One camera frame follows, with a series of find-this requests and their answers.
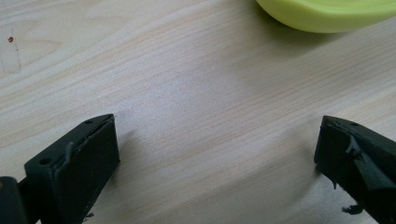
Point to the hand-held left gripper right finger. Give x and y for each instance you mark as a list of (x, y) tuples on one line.
[(355, 161)]

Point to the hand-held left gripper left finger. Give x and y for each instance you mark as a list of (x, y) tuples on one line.
[(73, 174)]

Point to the light green plastic bowl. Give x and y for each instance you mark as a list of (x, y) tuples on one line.
[(327, 14)]

